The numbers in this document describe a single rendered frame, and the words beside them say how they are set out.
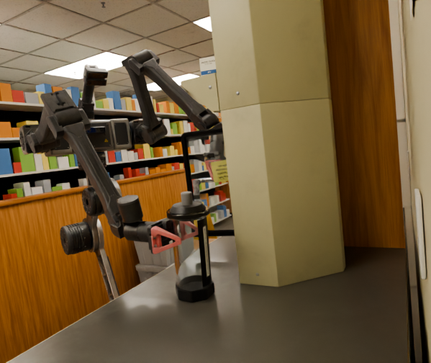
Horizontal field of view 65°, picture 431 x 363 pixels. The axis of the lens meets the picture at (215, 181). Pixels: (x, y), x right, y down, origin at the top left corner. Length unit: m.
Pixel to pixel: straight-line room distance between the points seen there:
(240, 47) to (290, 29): 0.13
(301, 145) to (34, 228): 2.25
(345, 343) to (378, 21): 0.90
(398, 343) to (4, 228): 2.42
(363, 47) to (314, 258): 0.66
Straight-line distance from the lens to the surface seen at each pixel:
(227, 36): 0.93
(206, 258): 0.88
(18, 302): 2.82
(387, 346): 0.72
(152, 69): 1.45
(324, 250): 0.98
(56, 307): 3.00
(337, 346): 0.70
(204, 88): 0.94
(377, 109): 1.18
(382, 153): 1.18
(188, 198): 0.85
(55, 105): 1.17
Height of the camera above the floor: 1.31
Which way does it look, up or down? 5 degrees down
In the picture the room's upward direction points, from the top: 7 degrees counter-clockwise
